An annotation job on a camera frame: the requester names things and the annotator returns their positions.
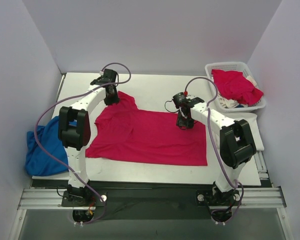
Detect blue t shirt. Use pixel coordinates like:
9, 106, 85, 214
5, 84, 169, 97
24, 116, 69, 177

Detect pink t shirt in basket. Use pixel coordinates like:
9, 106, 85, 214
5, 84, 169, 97
211, 69, 264, 106

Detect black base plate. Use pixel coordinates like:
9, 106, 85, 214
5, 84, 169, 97
60, 179, 243, 221

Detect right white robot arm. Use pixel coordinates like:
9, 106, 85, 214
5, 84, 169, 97
172, 92, 257, 204

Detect aluminium frame rail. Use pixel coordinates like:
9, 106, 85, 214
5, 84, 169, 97
9, 152, 291, 240

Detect white folded t shirt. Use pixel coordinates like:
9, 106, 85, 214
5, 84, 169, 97
241, 112, 265, 151

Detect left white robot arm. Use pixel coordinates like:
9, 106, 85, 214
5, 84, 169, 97
58, 68, 120, 206

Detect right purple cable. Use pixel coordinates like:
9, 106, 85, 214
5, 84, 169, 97
183, 76, 245, 223

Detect pink t shirt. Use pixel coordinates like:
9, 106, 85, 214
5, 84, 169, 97
211, 69, 264, 106
85, 91, 208, 167

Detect white plastic basket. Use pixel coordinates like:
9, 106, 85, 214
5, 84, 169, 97
205, 61, 266, 113

